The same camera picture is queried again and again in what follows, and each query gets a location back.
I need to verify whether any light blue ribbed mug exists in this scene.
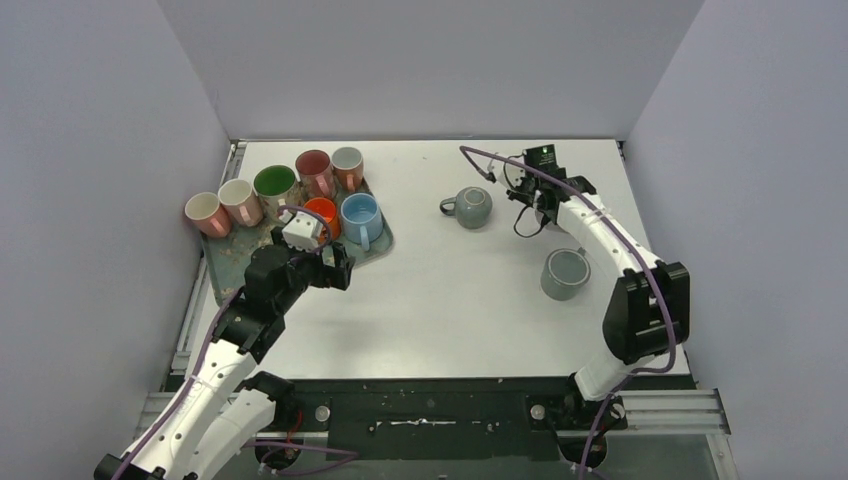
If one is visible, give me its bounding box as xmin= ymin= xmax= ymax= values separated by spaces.
xmin=339 ymin=193 xmax=384 ymax=251

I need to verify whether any grey-blue round mug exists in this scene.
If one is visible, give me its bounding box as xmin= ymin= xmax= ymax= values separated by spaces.
xmin=439 ymin=187 xmax=493 ymax=230

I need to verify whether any orange mug black handle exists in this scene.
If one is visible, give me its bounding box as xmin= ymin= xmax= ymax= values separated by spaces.
xmin=304 ymin=197 xmax=341 ymax=241

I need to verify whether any grey-green mug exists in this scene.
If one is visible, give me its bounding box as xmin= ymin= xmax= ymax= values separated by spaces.
xmin=540 ymin=248 xmax=591 ymax=301

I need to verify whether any faceted pink mug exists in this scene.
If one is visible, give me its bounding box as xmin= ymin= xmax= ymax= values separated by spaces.
xmin=218 ymin=179 xmax=264 ymax=227

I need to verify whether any cream floral mug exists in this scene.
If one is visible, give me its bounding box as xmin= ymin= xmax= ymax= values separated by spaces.
xmin=253 ymin=165 xmax=306 ymax=222

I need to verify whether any smooth pink mug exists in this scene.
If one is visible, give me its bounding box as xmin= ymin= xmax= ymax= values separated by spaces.
xmin=184 ymin=192 xmax=232 ymax=238

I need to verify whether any speckled dark pink mug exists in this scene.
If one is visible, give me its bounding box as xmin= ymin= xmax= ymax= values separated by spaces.
xmin=295 ymin=149 xmax=336 ymax=200

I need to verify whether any salmon dotted mug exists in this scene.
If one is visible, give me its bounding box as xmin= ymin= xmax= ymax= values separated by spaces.
xmin=330 ymin=147 xmax=364 ymax=193

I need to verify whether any lilac ribbed mug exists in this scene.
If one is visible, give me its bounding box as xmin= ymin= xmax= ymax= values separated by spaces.
xmin=540 ymin=217 xmax=564 ymax=232

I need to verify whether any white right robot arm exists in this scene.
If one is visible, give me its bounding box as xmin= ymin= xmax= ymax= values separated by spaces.
xmin=508 ymin=145 xmax=691 ymax=401

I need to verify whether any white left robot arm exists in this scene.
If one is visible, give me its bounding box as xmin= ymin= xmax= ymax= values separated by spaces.
xmin=93 ymin=242 xmax=355 ymax=479

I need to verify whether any blue floral blossom tray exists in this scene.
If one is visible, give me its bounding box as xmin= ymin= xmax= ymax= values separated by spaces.
xmin=201 ymin=216 xmax=395 ymax=305

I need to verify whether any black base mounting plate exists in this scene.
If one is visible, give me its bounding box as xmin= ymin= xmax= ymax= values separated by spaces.
xmin=162 ymin=374 xmax=631 ymax=463

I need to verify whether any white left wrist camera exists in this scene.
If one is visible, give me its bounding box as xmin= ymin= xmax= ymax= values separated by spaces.
xmin=282 ymin=212 xmax=325 ymax=252

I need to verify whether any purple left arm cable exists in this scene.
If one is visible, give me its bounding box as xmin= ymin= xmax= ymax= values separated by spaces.
xmin=109 ymin=203 xmax=360 ymax=480

